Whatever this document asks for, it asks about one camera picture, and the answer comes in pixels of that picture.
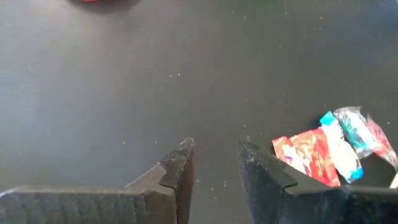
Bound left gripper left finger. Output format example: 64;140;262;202
0;138;196;224

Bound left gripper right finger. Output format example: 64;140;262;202
238;136;398;224

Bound red Skittles candy bag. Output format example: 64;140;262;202
272;128;341;188

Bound blue silver candy bar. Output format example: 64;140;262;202
319;111;364;184

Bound clear Ring Pop packet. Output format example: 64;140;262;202
366;114;398;171
333;106;376;159

